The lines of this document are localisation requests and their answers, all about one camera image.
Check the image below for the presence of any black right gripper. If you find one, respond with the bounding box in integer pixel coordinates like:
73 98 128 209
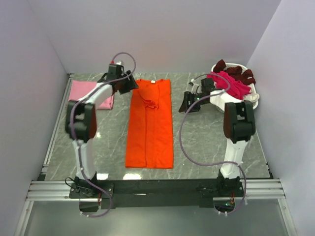
178 91 207 114

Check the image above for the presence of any orange t shirt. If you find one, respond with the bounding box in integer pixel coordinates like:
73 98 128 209
125 79 174 169

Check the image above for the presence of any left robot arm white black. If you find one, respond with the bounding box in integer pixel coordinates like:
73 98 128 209
65 63 138 198

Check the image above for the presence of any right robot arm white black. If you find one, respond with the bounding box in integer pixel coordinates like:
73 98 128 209
179 78 256 196

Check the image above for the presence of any white laundry basket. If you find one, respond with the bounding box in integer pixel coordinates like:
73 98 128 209
210 60 259 112

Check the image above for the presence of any folded pink t shirt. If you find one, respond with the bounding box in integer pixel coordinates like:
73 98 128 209
68 80 114 110

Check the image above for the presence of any magenta t shirt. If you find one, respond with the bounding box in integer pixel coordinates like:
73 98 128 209
207 71 251 100

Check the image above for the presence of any dark red t shirt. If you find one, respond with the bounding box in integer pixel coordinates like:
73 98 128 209
211 59 256 86

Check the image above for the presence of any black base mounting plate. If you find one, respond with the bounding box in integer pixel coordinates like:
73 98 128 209
69 177 244 212

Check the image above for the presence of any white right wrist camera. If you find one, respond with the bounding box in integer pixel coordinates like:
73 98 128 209
189 79 202 94

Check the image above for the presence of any aluminium frame rail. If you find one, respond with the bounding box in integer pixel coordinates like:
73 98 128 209
26 179 286 202

